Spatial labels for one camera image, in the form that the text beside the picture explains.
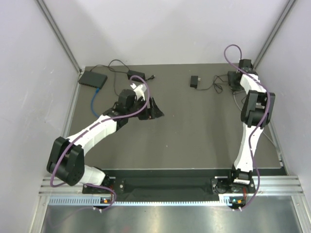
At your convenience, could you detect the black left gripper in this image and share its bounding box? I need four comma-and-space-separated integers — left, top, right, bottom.
127, 96, 164, 120

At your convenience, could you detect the black power adapter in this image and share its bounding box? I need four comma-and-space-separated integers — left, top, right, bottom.
126, 70, 146, 82
190, 75, 200, 89

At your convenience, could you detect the grey ethernet cable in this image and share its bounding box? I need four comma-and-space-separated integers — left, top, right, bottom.
232, 92, 284, 168

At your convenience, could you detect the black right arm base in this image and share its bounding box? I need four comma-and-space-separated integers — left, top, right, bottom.
210, 177, 256, 194

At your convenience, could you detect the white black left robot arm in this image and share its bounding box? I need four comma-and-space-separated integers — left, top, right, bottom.
47, 88, 164, 193

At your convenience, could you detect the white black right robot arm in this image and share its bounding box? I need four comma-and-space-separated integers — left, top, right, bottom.
226, 59, 276, 192

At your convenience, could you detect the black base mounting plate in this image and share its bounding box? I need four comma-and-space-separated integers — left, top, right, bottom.
82, 176, 256, 195

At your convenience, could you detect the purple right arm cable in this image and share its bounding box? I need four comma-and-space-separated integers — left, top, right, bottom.
224, 44, 272, 211

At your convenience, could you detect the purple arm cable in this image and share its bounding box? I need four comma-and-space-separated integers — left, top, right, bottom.
224, 44, 272, 211
50, 75, 151, 188

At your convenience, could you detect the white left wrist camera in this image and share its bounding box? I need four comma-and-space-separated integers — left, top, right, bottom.
130, 83, 147, 100

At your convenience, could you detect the black left adapter cord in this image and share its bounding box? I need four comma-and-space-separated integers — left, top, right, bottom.
89, 59, 156, 98

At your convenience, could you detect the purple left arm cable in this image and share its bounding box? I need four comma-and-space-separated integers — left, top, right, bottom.
50, 75, 151, 188

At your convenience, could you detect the blue ethernet cable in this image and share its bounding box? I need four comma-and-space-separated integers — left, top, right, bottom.
90, 88, 104, 117

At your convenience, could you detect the black left network switch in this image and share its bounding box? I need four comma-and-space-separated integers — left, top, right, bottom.
78, 71, 107, 89

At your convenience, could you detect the aluminium right corner post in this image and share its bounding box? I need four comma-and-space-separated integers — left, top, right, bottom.
253, 0, 297, 69

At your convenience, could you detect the aluminium corner post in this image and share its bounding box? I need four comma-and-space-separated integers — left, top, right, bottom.
35, 0, 82, 73
253, 0, 297, 69

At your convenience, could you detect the grey slotted cable duct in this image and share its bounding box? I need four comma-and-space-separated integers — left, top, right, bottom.
48, 196, 243, 206

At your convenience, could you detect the aluminium frame rail front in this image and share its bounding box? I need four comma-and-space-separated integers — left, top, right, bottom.
39, 176, 303, 196

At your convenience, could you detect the aluminium left corner post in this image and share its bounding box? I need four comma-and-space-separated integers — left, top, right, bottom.
35, 0, 82, 73

